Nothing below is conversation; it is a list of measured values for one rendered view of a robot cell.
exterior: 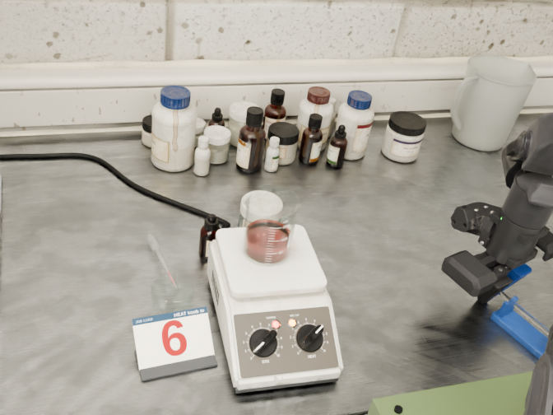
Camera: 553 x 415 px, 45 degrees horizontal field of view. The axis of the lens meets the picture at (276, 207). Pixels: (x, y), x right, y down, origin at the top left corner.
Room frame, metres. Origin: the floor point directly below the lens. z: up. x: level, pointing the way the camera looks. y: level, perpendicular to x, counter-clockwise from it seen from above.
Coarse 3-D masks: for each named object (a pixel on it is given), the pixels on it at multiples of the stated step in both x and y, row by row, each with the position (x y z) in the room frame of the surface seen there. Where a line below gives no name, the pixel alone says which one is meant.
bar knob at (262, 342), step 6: (258, 330) 0.52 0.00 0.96; (264, 330) 0.53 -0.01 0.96; (252, 336) 0.52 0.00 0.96; (258, 336) 0.52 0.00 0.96; (264, 336) 0.51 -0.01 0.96; (270, 336) 0.51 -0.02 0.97; (252, 342) 0.51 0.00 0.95; (258, 342) 0.50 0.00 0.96; (264, 342) 0.51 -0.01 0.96; (270, 342) 0.52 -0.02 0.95; (276, 342) 0.52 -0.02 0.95; (252, 348) 0.51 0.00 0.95; (258, 348) 0.50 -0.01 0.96; (264, 348) 0.51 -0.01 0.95; (270, 348) 0.51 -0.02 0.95; (258, 354) 0.50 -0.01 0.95; (264, 354) 0.50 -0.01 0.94; (270, 354) 0.51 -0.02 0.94
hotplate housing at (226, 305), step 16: (208, 256) 0.65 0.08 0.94; (208, 272) 0.65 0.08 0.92; (224, 288) 0.58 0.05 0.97; (224, 304) 0.55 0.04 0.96; (240, 304) 0.55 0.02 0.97; (256, 304) 0.56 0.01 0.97; (272, 304) 0.56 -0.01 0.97; (288, 304) 0.57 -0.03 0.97; (304, 304) 0.57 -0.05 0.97; (320, 304) 0.57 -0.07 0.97; (224, 320) 0.54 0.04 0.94; (224, 336) 0.54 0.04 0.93; (336, 336) 0.55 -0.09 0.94; (336, 368) 0.52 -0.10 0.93; (240, 384) 0.47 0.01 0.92; (256, 384) 0.48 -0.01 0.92; (272, 384) 0.49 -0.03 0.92; (288, 384) 0.49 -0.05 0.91; (304, 384) 0.50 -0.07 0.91
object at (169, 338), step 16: (176, 320) 0.54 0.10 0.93; (192, 320) 0.55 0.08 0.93; (144, 336) 0.52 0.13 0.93; (160, 336) 0.52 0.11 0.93; (176, 336) 0.53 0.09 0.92; (192, 336) 0.53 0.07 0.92; (208, 336) 0.54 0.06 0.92; (144, 352) 0.50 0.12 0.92; (160, 352) 0.51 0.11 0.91; (176, 352) 0.51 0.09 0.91; (192, 352) 0.52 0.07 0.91
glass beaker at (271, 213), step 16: (256, 192) 0.65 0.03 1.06; (272, 192) 0.66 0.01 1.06; (288, 192) 0.65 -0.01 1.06; (256, 208) 0.65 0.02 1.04; (272, 208) 0.66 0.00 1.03; (288, 208) 0.65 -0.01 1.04; (256, 224) 0.60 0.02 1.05; (272, 224) 0.60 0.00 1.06; (288, 224) 0.61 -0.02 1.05; (256, 240) 0.60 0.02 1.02; (272, 240) 0.60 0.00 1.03; (288, 240) 0.61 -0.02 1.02; (256, 256) 0.60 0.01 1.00; (272, 256) 0.60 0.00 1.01; (288, 256) 0.62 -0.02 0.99
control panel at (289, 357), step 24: (264, 312) 0.55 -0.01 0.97; (288, 312) 0.55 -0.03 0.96; (312, 312) 0.56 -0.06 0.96; (240, 336) 0.52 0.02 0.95; (288, 336) 0.53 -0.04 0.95; (240, 360) 0.49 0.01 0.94; (264, 360) 0.50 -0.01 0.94; (288, 360) 0.51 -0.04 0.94; (312, 360) 0.51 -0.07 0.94; (336, 360) 0.52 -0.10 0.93
